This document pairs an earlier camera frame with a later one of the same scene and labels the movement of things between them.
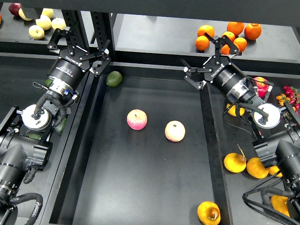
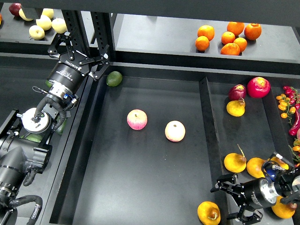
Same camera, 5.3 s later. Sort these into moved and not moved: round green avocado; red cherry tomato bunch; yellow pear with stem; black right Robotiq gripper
Moved: black right Robotiq gripper
Not moved: yellow pear with stem; red cherry tomato bunch; round green avocado
